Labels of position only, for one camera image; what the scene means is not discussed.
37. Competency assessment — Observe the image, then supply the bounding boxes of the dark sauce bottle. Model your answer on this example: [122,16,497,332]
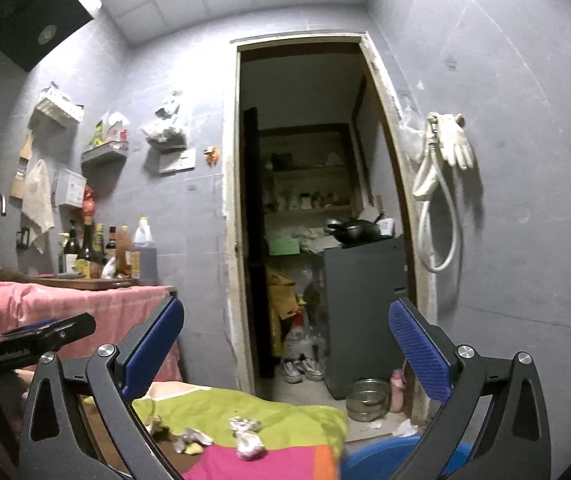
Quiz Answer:
[76,216,94,278]

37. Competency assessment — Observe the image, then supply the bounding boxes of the stainless steel bowl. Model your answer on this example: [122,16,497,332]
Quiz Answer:
[345,378,392,422]

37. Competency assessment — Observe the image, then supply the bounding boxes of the pink checked cloth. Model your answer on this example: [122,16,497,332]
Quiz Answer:
[0,281,168,360]

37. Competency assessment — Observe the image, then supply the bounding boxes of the person's left hand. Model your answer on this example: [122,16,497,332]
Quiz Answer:
[0,368,34,437]

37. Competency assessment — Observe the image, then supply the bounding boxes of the white wall basket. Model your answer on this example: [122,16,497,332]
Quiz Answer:
[34,81,85,127]

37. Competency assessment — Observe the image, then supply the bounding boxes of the white rubber gloves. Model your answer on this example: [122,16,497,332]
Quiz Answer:
[427,113,475,170]

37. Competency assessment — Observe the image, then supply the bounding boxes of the hanging white plastic bag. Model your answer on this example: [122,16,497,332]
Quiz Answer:
[140,92,188,153]

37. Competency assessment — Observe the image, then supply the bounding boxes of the green white wrapper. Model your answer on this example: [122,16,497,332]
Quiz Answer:
[229,416,266,462]

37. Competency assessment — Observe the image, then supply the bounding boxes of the pink bottle on floor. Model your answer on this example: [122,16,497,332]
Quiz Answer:
[389,368,406,413]

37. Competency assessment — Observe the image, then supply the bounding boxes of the wall spice shelf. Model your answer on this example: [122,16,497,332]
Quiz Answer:
[80,140,129,167]

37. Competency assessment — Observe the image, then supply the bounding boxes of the dark grey cabinet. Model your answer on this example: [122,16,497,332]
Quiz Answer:
[319,237,407,400]

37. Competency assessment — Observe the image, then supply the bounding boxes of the beige hanging towel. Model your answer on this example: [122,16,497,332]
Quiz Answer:
[22,159,54,254]

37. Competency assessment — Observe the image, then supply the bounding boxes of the colourful patchwork table cloth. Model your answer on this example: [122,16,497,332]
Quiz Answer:
[133,382,348,479]

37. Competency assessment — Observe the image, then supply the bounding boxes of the black wok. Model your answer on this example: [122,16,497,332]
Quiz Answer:
[325,219,382,248]

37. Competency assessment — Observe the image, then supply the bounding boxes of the small white wrapper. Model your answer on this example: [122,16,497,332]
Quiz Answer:
[172,428,214,456]

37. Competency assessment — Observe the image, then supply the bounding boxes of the pair of sneakers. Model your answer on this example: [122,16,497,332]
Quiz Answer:
[280,358,323,384]

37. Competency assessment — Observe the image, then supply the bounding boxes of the large oil jug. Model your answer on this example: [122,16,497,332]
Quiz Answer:
[130,217,159,285]

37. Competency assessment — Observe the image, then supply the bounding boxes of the blue plastic bucket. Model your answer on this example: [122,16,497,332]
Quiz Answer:
[339,433,473,480]

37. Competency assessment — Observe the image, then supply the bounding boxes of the black range hood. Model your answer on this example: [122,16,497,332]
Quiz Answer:
[0,0,104,73]

